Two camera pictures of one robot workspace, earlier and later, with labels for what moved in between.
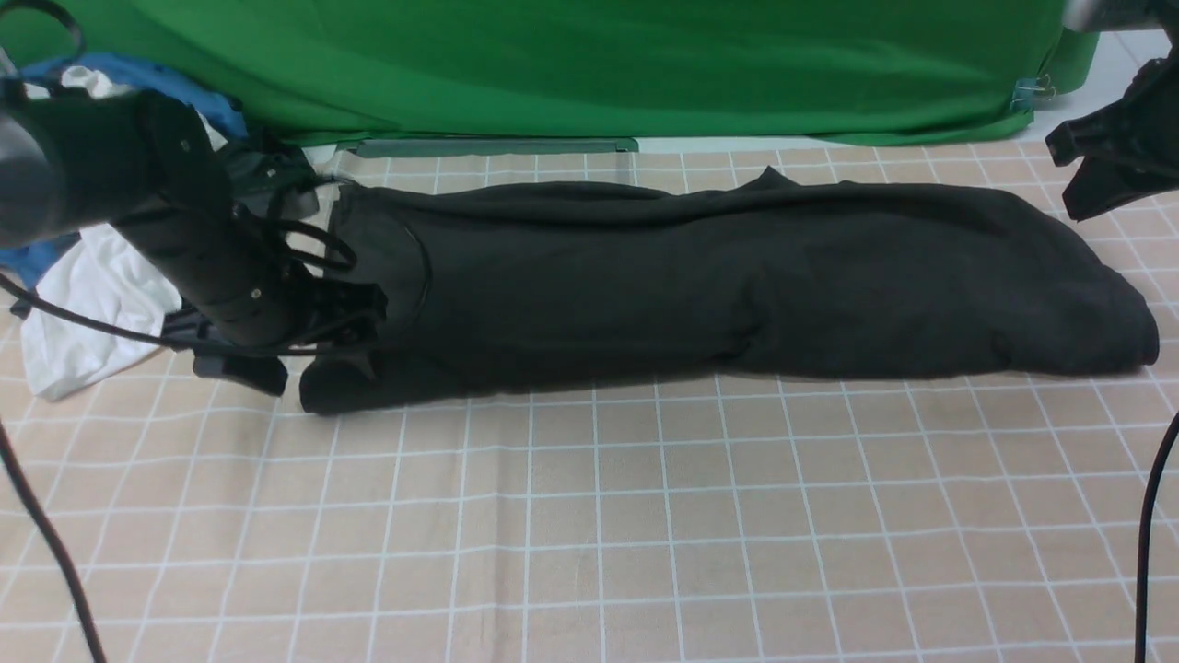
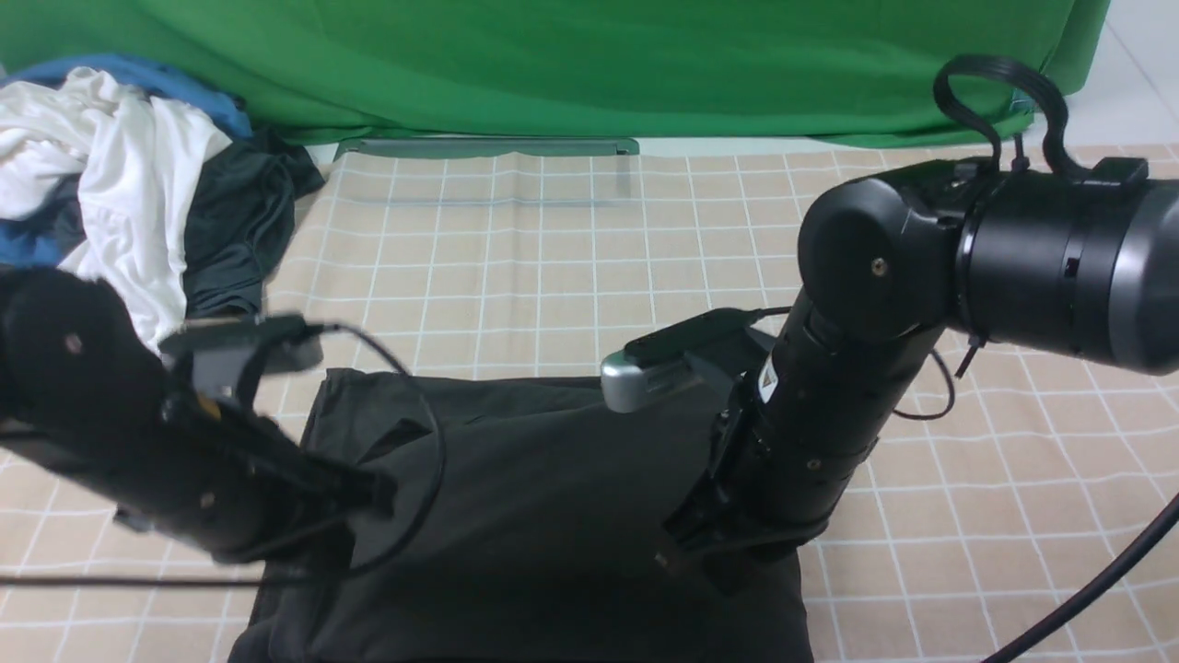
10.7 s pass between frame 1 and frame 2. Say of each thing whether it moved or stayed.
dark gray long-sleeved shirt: moved
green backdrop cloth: stayed
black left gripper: moved
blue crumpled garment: stayed
